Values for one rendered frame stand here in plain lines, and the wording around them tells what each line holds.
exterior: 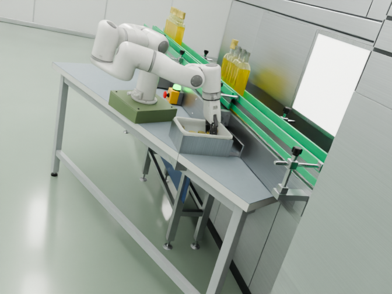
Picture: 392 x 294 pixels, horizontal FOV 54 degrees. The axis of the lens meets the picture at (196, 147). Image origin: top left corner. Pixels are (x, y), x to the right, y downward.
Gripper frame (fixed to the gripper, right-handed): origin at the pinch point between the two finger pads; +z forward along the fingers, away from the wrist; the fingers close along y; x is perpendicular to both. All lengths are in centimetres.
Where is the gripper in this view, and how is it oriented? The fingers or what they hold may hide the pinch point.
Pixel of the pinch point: (211, 131)
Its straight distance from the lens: 164.5
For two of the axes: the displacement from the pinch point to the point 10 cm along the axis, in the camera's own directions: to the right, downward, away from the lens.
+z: 0.1, 8.9, 4.6
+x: -9.6, 1.4, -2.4
